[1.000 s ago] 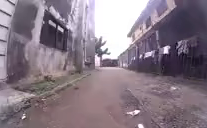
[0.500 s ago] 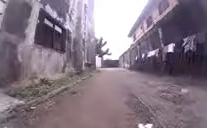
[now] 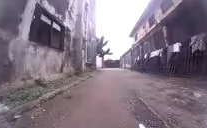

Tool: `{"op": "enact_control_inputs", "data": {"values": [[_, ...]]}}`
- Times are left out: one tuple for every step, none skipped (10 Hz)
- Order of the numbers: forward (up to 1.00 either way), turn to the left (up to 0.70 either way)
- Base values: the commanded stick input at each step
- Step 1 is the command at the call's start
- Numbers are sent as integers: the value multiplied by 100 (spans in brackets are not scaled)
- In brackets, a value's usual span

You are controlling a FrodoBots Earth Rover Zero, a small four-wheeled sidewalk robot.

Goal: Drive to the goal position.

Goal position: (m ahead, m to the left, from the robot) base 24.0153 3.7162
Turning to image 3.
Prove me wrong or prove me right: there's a brown dirt road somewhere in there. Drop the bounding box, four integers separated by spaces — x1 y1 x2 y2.
4 67 207 128

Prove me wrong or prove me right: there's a grass verge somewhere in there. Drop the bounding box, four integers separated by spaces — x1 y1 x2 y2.
0 70 96 111

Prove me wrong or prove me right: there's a long building with balcony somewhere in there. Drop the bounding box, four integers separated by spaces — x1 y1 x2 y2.
119 0 207 80

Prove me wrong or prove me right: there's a tree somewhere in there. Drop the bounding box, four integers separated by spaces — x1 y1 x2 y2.
95 35 113 69

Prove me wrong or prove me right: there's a grey weathered concrete building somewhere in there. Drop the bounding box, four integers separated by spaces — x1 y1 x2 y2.
0 0 98 91

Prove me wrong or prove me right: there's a concrete kerb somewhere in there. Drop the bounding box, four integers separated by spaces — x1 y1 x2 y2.
0 72 97 119

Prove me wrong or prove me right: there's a dark fence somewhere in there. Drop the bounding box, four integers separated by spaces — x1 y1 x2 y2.
130 42 207 80

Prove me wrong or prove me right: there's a dark wall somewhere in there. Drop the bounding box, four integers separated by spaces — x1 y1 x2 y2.
103 59 121 69

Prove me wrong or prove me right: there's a row of hanging laundry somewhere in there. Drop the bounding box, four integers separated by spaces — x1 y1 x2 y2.
134 33 207 62

